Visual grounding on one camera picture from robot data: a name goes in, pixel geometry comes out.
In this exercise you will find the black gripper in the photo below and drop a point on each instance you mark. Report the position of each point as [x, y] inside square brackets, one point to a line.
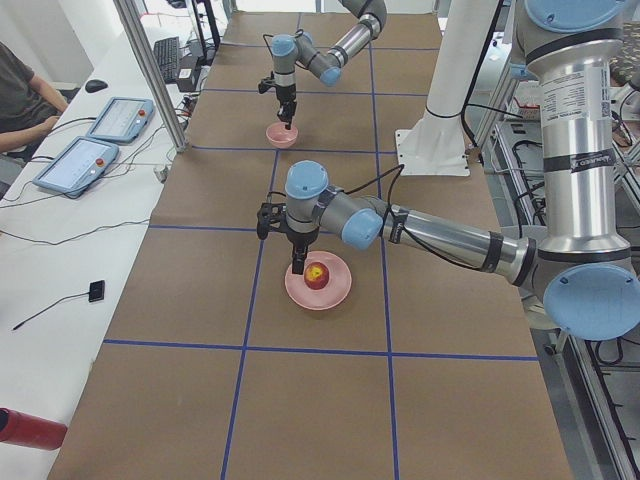
[301, 239]
[285, 94]

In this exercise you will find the red yellow apple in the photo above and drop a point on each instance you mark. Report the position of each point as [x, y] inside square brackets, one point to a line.
[316, 275]

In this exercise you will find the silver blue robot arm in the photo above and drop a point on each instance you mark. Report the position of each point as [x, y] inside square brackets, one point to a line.
[292, 51]
[581, 271]

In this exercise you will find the pink bowl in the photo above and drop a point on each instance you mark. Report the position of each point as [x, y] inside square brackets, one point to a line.
[282, 135]

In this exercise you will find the pink plate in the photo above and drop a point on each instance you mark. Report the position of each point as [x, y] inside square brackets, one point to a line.
[333, 293]

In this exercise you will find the black keyboard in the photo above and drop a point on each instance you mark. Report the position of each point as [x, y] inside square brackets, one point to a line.
[166, 52]

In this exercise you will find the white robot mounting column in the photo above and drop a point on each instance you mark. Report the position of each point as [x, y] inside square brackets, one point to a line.
[435, 145]

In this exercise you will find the far blue teach pendant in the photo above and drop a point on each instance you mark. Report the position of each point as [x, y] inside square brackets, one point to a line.
[122, 120]

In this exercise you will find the blue teach pendant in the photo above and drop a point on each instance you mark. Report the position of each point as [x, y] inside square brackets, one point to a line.
[79, 165]
[122, 120]

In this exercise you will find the black computer mouse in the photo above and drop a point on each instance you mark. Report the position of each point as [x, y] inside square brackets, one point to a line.
[95, 85]

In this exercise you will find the small black square device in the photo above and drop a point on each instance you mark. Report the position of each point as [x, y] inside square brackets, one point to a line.
[96, 291]

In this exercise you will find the near blue teach pendant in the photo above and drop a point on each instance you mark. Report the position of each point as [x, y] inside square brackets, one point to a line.
[79, 165]

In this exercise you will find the seated person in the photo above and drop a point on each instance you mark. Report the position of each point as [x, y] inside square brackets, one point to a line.
[30, 107]

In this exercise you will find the red cylindrical bottle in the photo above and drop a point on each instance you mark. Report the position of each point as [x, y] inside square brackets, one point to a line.
[21, 429]

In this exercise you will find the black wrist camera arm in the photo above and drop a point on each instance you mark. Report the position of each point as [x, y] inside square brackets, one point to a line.
[266, 83]
[271, 217]

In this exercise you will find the aluminium frame post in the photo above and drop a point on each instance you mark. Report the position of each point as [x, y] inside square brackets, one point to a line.
[143, 53]

